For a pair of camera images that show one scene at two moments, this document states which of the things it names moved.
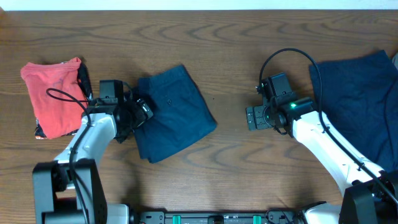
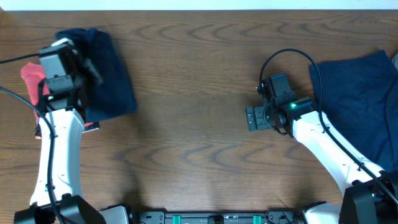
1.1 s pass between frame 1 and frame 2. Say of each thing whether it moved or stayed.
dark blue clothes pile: stayed
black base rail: stayed
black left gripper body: moved
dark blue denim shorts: moved
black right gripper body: stayed
